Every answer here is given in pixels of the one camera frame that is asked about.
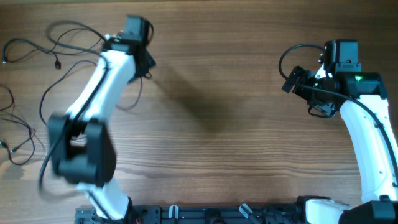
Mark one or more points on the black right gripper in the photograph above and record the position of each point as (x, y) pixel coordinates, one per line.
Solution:
(326, 108)

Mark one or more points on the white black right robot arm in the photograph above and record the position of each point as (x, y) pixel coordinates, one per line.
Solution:
(341, 86)

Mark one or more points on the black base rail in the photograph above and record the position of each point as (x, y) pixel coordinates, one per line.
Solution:
(278, 214)

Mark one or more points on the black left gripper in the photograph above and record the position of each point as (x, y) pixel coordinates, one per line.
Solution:
(150, 63)

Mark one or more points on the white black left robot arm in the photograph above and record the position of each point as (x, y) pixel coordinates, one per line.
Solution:
(81, 150)

